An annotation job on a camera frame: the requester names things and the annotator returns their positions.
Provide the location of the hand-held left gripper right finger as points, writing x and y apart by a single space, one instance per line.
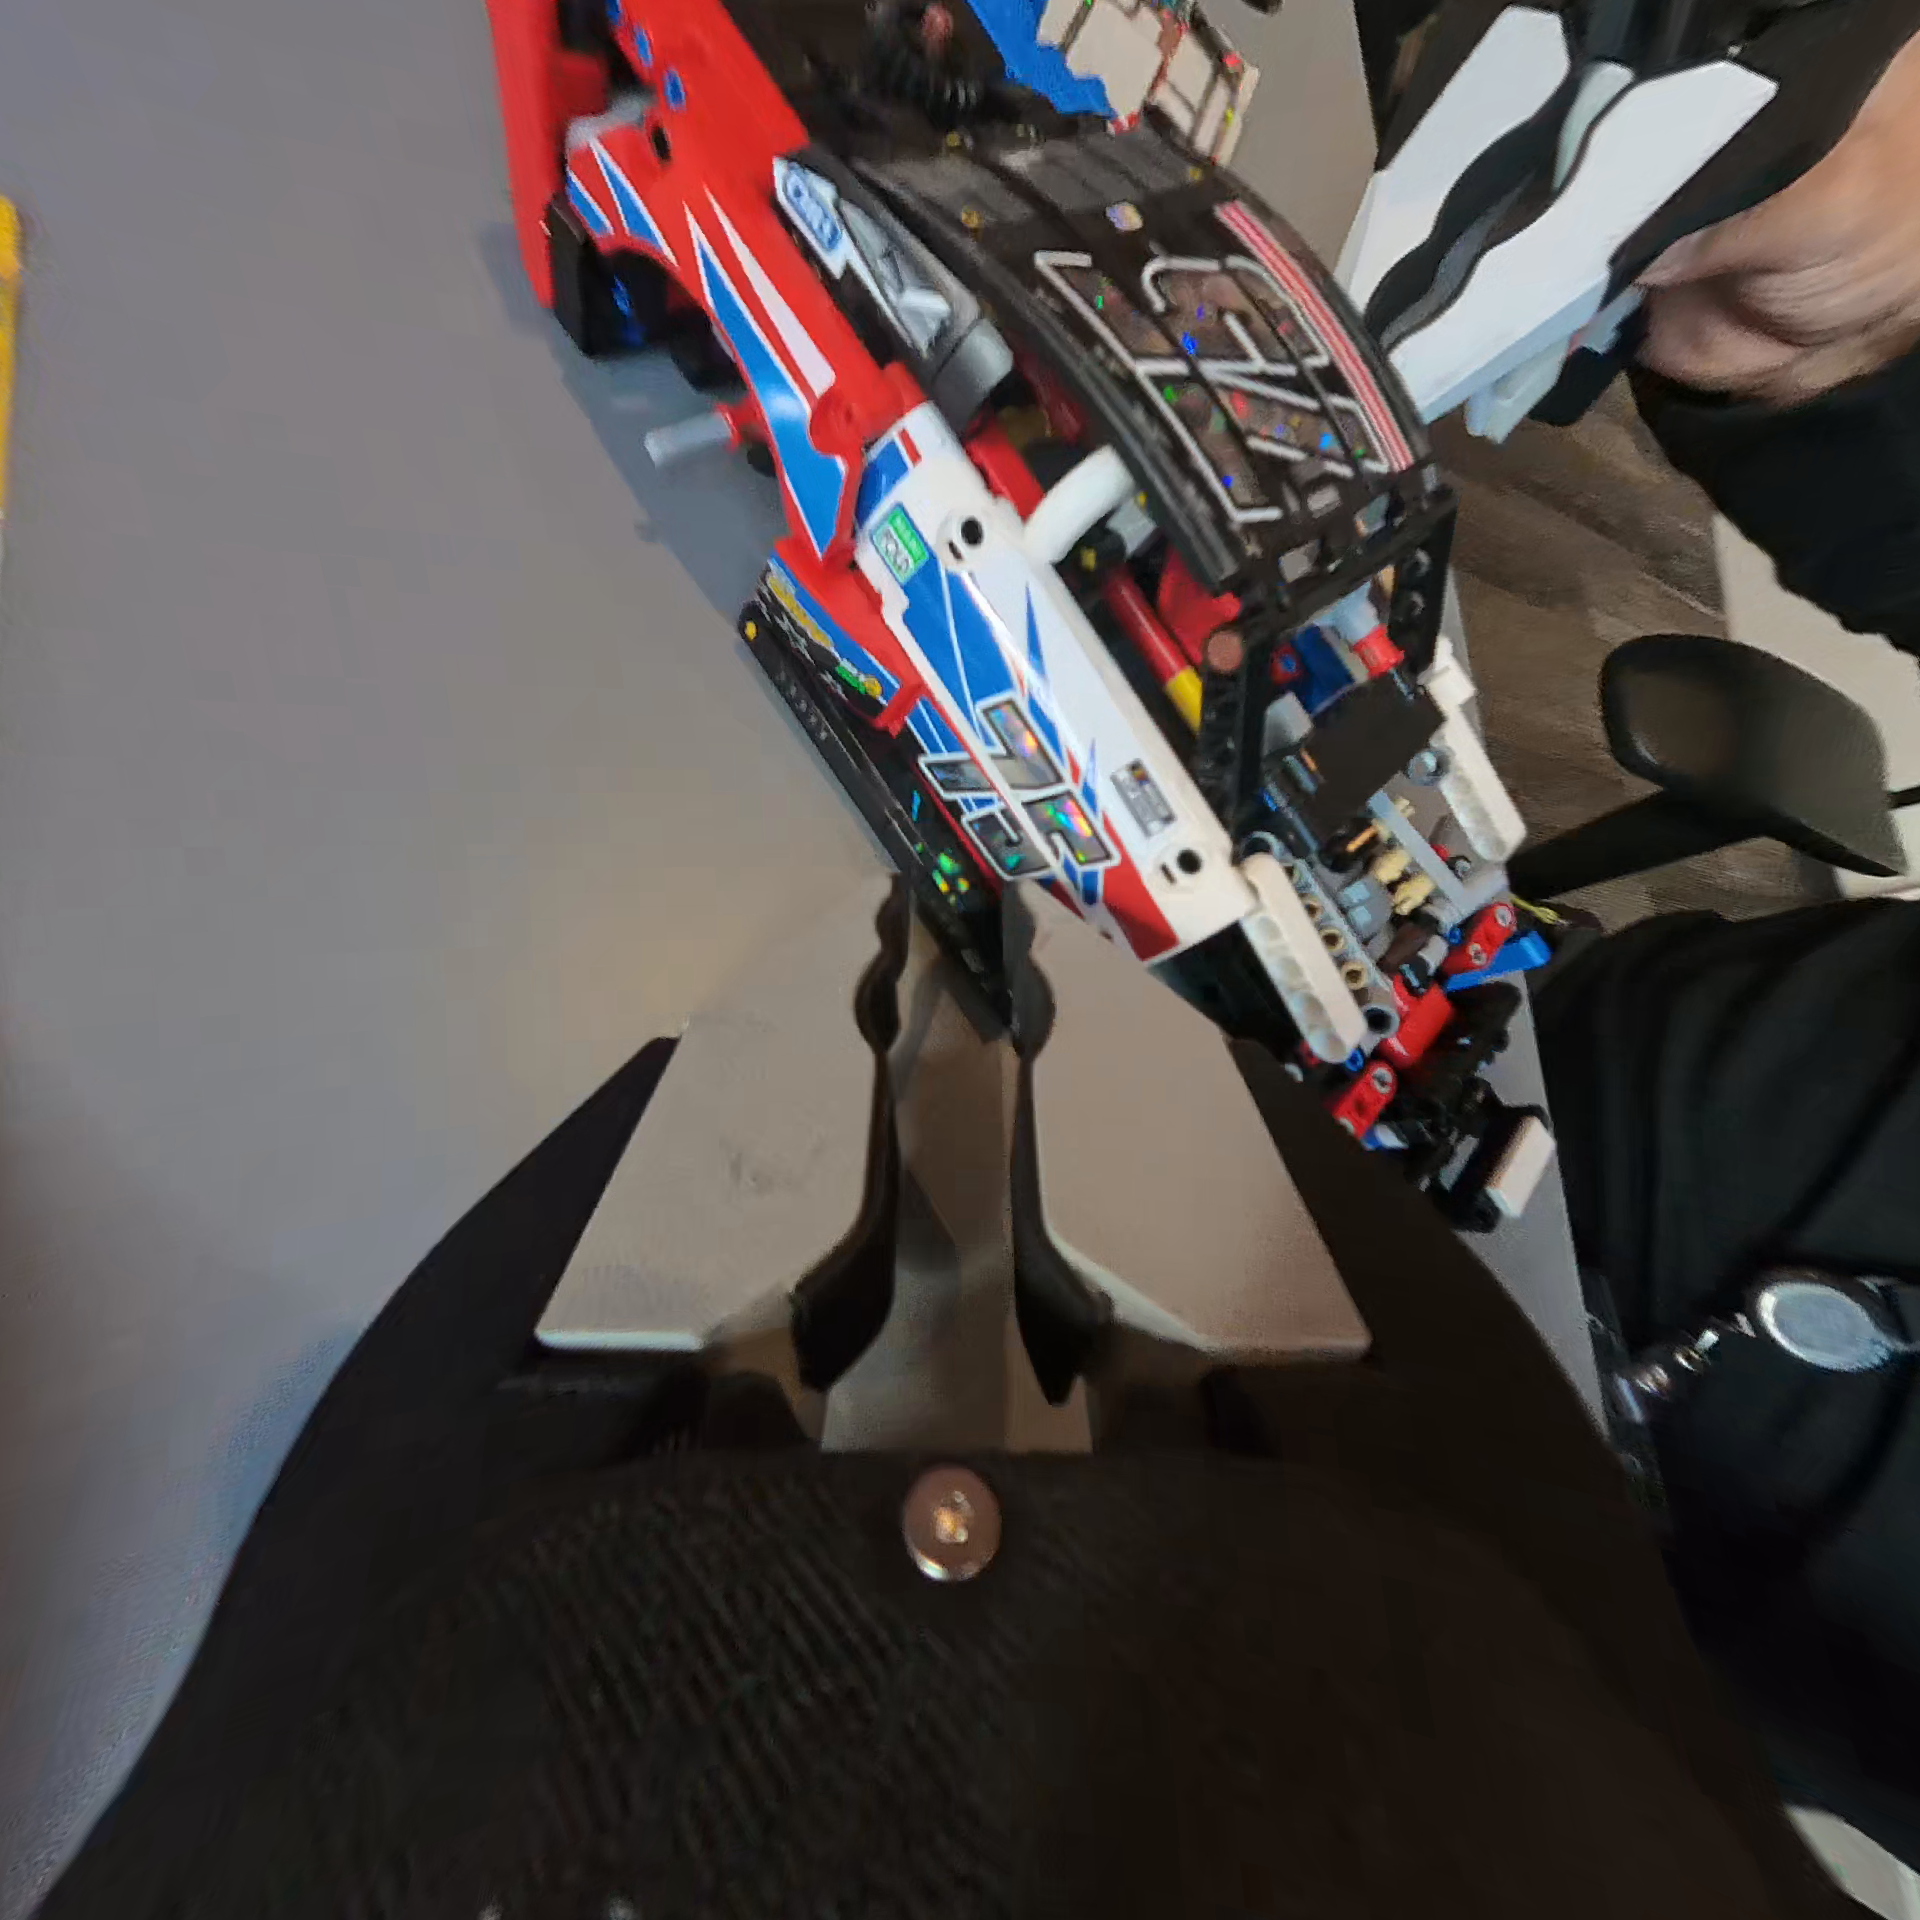
1185 1201

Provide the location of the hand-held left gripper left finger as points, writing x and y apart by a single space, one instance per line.
704 1171

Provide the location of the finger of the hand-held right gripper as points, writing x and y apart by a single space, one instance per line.
1440 149
1621 194

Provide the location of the toy brick race car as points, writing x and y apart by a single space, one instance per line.
960 600

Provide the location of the person's right forearm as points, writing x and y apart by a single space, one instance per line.
1828 511

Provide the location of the grey desk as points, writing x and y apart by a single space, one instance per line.
299 749

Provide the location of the person's right hand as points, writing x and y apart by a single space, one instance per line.
1800 255

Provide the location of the black office chair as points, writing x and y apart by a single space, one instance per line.
1740 735

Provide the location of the yellow plastic item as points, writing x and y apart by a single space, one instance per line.
9 346

